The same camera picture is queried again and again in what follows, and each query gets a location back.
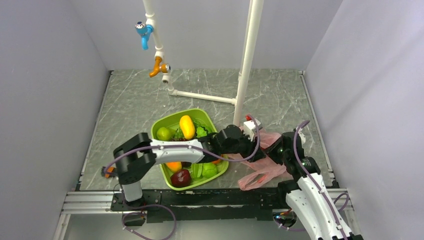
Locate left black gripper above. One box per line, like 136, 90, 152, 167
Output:
220, 129, 266, 163

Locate pink plastic bag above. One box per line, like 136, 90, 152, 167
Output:
228, 130, 293, 191

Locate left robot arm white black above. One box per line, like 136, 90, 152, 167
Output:
113, 124, 266, 210

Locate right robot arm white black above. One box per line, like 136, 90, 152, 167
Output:
265, 132, 363, 240

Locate small fake watermelon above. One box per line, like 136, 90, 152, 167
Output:
195, 125, 213, 139

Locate fake green leaves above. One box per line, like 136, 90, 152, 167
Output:
173, 120, 206, 140

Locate green fake lime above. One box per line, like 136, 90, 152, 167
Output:
201, 162, 218, 179

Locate green fake starfruit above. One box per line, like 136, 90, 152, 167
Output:
190, 163, 203, 180

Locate dark red fake apple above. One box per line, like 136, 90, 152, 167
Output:
170, 169, 192, 188

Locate orange yellow fake mango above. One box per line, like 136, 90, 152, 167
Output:
165, 161, 183, 173

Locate green plastic tray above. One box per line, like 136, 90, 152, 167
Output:
150, 108, 229, 191

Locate orange tap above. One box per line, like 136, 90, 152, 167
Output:
149, 56, 171, 78

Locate small orange black object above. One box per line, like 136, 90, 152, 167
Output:
100, 166, 117, 179

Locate blue tap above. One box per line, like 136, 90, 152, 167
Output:
135, 21, 154, 50

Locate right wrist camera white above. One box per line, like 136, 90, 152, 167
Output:
298, 131, 306, 144

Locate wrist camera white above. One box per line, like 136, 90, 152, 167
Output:
298, 131, 306, 144
243, 115, 263, 142

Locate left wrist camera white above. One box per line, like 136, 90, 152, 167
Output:
243, 115, 263, 142

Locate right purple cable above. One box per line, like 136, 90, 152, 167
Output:
273, 120, 350, 240

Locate purple cable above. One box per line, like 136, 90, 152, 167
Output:
103, 114, 262, 240
273, 120, 350, 240

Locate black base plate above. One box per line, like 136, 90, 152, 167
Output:
110, 187, 289, 223

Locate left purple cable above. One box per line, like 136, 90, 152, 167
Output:
103, 114, 262, 240

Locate white pvc pipe frame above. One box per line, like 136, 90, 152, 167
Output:
143, 0, 264, 125

